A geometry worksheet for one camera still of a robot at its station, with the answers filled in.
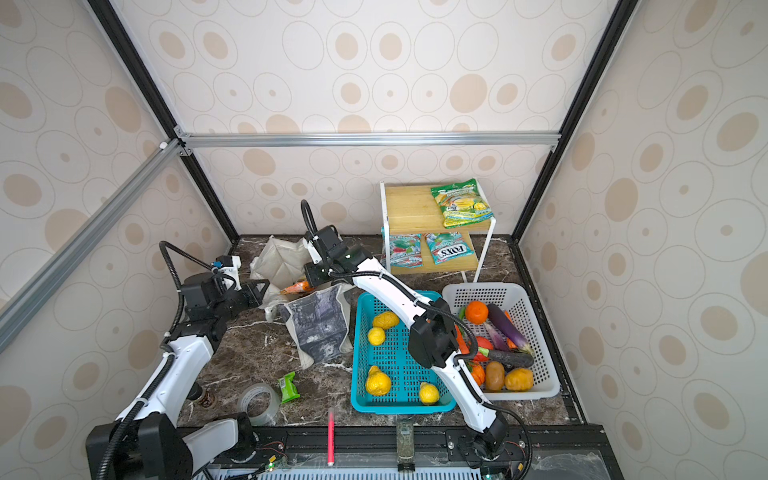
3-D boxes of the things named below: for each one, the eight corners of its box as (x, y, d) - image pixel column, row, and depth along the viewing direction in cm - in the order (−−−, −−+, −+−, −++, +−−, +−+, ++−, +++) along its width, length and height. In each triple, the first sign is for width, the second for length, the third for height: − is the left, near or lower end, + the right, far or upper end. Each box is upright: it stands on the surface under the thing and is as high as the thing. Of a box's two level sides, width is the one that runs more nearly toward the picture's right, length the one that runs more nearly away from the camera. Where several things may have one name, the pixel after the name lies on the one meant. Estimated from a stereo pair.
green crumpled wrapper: (283, 403, 82) (281, 400, 80) (280, 379, 86) (277, 376, 84) (300, 397, 83) (298, 394, 81) (296, 374, 87) (293, 371, 85)
